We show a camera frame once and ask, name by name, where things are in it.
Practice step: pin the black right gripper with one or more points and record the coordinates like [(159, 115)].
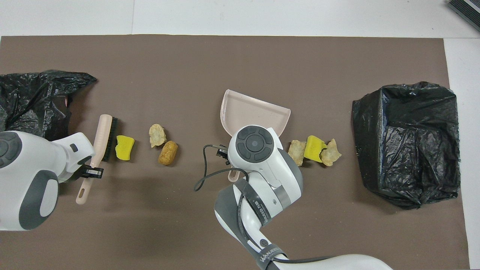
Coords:
[(223, 153)]

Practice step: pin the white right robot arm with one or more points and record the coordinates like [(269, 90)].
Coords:
[(262, 168)]

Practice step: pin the beige plastic dustpan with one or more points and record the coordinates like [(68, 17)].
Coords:
[(255, 110)]

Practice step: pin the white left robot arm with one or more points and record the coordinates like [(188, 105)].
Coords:
[(33, 176)]

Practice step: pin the brown table mat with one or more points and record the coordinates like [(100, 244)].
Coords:
[(150, 225)]

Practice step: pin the pale beige sponge piece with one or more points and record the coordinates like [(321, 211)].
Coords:
[(157, 135)]

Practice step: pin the notched yellow sponge piece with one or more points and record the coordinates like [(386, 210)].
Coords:
[(124, 147)]

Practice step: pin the grey ribbed object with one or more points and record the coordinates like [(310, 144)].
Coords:
[(468, 9)]

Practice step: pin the pale greenish sponge piece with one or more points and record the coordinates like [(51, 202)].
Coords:
[(297, 153)]

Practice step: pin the brown sponge piece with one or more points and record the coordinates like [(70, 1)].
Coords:
[(168, 153)]

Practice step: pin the box-shaped bin with black bag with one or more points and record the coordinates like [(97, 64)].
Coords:
[(405, 150)]

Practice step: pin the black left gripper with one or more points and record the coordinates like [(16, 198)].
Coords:
[(79, 172)]

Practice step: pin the beige brush with black bristles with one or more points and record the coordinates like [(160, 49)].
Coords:
[(101, 138)]

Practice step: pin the pale orange sponge piece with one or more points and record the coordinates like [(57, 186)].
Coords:
[(330, 153)]

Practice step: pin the crumpled black bag lined bin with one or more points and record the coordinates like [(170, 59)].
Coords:
[(33, 101)]

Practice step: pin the yellow sponge with green scourer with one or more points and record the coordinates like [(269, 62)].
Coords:
[(317, 142)]

